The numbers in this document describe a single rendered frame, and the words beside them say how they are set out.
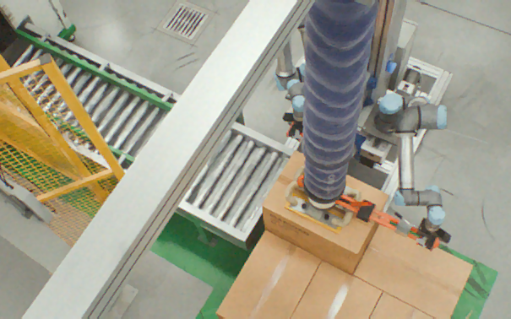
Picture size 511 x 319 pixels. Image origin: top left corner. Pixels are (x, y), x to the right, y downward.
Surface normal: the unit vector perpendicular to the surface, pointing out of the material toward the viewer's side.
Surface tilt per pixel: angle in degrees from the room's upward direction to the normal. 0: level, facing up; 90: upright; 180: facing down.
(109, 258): 0
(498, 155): 0
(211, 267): 0
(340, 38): 78
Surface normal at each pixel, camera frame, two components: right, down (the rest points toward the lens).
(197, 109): -0.07, -0.43
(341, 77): 0.03, 0.80
